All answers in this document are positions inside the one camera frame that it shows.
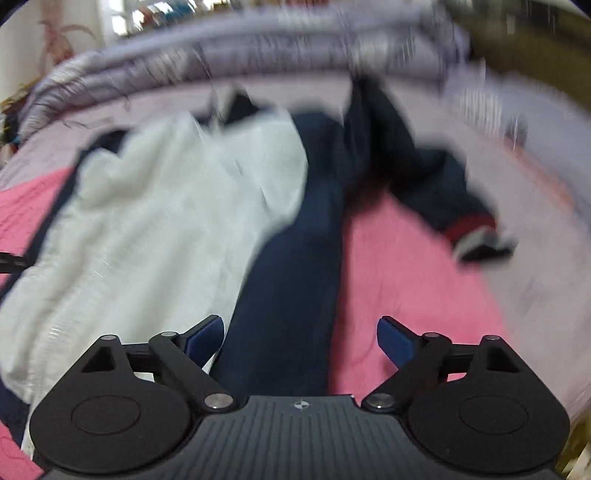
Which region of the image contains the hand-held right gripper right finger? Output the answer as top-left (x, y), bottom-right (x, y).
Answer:
top-left (361, 316), bottom-right (520, 413)

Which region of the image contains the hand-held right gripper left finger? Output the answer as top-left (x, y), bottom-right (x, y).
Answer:
top-left (81, 315), bottom-right (236, 413)

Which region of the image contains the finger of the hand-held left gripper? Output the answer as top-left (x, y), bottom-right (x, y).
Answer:
top-left (0, 251), bottom-right (34, 274)

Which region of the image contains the white and navy jacket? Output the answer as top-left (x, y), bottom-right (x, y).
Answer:
top-left (0, 76), bottom-right (518, 462)

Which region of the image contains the pink blanket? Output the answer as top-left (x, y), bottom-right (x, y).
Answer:
top-left (0, 166), bottom-right (522, 480)

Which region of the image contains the lilac butterfly bed sheet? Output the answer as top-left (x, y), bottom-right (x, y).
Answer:
top-left (0, 69), bottom-right (591, 416)

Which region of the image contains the window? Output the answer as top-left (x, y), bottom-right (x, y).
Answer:
top-left (111, 0), bottom-right (213, 38)

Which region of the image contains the purple patterned quilt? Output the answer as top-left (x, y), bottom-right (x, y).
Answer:
top-left (18, 0), bottom-right (472, 139)

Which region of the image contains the dark wooden headboard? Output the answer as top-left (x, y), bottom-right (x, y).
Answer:
top-left (462, 0), bottom-right (591, 109)

